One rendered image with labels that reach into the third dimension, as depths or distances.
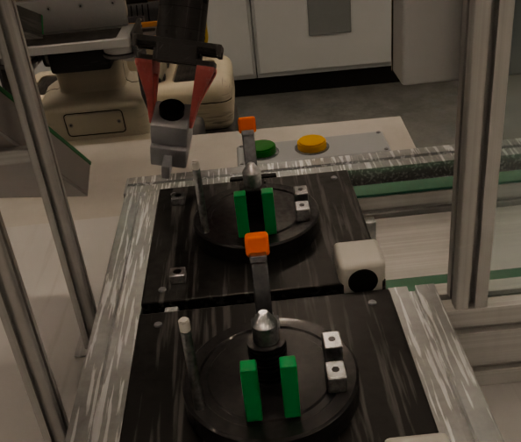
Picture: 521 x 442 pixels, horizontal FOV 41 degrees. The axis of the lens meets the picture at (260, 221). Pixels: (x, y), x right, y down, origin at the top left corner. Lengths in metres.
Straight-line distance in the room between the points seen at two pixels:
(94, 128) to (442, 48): 1.02
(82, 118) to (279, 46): 2.41
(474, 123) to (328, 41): 3.25
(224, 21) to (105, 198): 2.69
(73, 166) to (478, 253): 0.46
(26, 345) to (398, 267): 0.41
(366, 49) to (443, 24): 3.28
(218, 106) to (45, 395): 1.18
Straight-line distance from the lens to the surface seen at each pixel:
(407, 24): 0.58
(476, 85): 0.57
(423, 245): 0.84
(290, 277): 0.70
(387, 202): 0.90
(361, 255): 0.69
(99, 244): 1.03
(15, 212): 1.17
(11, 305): 0.59
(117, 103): 1.47
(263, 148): 0.97
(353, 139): 1.00
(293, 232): 0.73
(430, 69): 0.59
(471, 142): 0.59
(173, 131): 0.84
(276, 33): 3.79
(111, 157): 1.29
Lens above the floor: 1.38
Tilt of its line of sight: 31 degrees down
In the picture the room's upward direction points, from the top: 6 degrees counter-clockwise
